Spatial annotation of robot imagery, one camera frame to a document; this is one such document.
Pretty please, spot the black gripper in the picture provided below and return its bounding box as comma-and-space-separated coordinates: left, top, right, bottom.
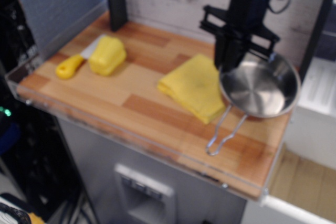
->
200, 0, 280, 72

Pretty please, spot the grey toy fridge dispenser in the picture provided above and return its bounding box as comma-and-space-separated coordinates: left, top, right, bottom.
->
114, 163, 176, 223

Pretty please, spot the folded yellow cloth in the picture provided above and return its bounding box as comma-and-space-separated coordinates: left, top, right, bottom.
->
157, 54, 225, 124

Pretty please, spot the stainless steel saucepan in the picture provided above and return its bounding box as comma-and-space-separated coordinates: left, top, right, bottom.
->
206, 53, 301, 156

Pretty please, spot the black vertical post right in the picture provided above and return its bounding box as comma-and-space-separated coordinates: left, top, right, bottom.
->
299, 0, 333, 83

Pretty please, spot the yellow-handled toy knife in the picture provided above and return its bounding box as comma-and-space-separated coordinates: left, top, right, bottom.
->
55, 34, 104, 79

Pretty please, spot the white toy sink unit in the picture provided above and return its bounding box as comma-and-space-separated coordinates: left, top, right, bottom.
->
283, 57, 335, 167

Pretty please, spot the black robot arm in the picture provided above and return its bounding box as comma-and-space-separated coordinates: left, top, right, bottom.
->
200, 0, 280, 72

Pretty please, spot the yellow toy bell pepper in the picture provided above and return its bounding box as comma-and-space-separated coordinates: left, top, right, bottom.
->
88, 35, 127, 76

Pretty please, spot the clear acrylic table guard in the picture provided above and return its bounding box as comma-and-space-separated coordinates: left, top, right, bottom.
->
4, 61, 296, 206

